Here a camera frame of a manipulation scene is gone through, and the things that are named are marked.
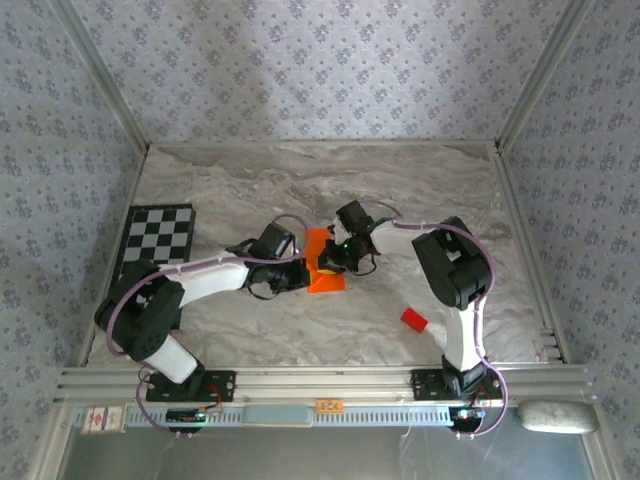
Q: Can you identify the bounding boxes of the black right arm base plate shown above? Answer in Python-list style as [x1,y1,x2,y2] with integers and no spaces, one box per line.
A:
[410,368,504,401]

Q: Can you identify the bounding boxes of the thin black left gripper cable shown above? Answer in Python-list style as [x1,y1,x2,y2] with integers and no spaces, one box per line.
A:
[246,281,282,302]

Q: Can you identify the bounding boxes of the aluminium side rail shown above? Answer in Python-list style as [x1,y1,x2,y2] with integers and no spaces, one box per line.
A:
[492,142,572,365]

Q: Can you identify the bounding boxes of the grey oval stone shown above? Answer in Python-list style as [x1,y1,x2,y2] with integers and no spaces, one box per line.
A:
[517,399,600,434]

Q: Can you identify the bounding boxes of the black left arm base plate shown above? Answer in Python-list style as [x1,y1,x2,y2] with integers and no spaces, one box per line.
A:
[144,368,237,404]

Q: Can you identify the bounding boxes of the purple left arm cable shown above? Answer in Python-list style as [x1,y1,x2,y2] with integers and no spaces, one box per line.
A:
[106,213,312,442]

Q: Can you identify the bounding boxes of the red white printed card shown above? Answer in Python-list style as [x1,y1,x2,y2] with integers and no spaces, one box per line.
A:
[79,403,126,435]

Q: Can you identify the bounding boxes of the orange paper sheet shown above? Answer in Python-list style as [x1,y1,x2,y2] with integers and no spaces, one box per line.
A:
[305,227,347,295]

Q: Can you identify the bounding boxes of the small red block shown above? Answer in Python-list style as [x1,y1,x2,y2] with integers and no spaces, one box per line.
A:
[399,307,430,334]

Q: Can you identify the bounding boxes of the black grey chessboard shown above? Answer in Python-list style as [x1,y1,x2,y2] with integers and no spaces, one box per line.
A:
[110,203,197,332]

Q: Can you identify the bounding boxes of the grey slotted cable duct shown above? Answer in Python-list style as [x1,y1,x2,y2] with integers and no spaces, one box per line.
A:
[124,403,454,429]

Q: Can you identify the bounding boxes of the aluminium frame post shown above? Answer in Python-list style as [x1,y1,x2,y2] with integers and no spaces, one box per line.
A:
[494,0,597,151]
[49,0,151,151]

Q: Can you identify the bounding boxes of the light blue pad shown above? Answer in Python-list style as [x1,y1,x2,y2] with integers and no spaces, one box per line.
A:
[243,404,314,428]

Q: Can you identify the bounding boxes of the aluminium mounting rail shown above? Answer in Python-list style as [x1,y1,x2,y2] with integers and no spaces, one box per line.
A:
[53,364,594,404]

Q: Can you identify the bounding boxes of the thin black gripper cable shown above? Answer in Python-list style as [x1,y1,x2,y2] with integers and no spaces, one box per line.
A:
[343,253,380,277]
[246,281,282,302]

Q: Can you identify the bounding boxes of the thin black right gripper cable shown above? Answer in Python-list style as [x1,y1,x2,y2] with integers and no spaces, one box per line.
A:
[343,253,380,277]

